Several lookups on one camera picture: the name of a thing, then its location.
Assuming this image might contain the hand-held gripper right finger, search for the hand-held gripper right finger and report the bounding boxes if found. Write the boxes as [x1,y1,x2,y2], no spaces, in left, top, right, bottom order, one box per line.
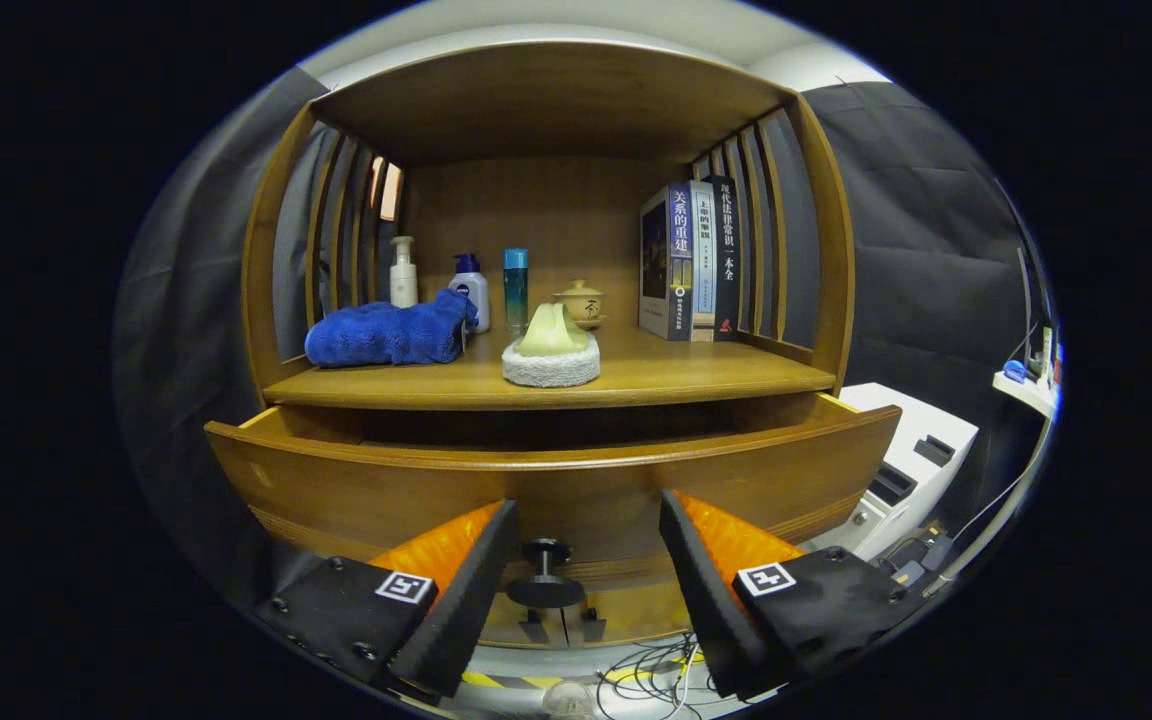
[658,489,937,701]

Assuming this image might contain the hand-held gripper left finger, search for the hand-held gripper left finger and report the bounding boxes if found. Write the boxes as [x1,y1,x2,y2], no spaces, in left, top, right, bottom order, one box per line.
[256,499,520,699]

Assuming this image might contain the black drawer knob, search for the black drawer knob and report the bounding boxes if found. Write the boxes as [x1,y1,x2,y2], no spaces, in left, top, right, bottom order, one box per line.
[506,538,587,611]

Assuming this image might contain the wooden drawer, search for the wooden drawer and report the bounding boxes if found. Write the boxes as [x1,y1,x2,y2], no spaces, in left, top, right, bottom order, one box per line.
[203,392,903,596]

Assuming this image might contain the wooden countertop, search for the wooden countertop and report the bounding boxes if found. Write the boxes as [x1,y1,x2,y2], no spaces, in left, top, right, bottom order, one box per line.
[263,322,837,411]

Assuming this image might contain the wooden cabinet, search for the wooden cabinet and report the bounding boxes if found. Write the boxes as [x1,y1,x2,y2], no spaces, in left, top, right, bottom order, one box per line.
[241,40,857,649]

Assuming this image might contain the white box unit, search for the white box unit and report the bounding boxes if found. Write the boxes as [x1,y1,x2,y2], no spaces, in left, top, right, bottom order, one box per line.
[806,383,980,561]

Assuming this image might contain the blue towel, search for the blue towel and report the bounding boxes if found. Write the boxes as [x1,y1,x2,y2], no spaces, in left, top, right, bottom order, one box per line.
[304,288,480,369]

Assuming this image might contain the white lotion bottle blue cap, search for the white lotion bottle blue cap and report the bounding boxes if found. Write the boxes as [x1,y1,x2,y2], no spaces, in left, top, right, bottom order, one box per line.
[448,253,491,334]

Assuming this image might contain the clear blue bottle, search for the clear blue bottle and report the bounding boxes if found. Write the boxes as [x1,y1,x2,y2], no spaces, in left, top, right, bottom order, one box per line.
[503,248,530,335]

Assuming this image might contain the beige lidded tea cup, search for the beige lidded tea cup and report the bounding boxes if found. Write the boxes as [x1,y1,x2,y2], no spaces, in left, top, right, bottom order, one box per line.
[553,279,607,331]

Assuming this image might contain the white pump bottle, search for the white pump bottle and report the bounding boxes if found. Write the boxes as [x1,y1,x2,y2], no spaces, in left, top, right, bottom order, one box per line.
[389,236,419,309]

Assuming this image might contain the white spine book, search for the white spine book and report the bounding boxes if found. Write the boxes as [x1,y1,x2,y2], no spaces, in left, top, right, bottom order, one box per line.
[686,180,718,343]

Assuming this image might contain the black spine book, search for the black spine book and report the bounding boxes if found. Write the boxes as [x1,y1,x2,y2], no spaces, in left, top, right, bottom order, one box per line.
[701,175,742,342]

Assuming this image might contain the blue spine book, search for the blue spine book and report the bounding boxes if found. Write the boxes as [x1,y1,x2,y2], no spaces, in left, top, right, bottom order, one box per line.
[639,183,694,342]

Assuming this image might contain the white side desk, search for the white side desk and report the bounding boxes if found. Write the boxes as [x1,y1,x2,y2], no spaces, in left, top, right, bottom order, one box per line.
[992,370,1059,419]

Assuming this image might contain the black backdrop cloth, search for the black backdrop cloth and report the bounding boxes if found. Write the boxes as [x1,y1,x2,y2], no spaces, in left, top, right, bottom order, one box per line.
[114,68,1052,611]

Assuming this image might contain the floor cables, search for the floor cables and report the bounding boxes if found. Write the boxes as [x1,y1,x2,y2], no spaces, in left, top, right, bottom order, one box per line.
[596,640,707,719]

